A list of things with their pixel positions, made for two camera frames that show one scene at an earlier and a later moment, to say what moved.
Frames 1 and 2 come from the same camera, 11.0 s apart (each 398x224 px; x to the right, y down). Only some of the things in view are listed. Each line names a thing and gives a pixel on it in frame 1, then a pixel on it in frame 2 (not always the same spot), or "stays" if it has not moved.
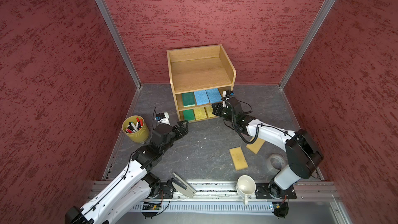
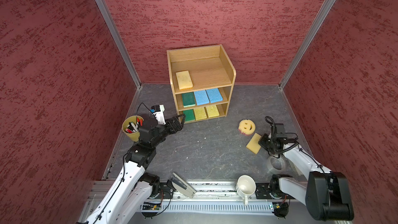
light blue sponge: x=214 y=95 stays
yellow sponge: x=209 y=111 stays
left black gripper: x=184 y=130 -> x=179 y=126
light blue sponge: x=201 y=97 stays
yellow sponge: x=200 y=113 stays
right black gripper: x=217 y=111 -> x=261 y=143
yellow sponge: x=238 y=158 -> x=184 y=80
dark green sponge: x=188 y=99 stays
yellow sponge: x=256 y=146 stays
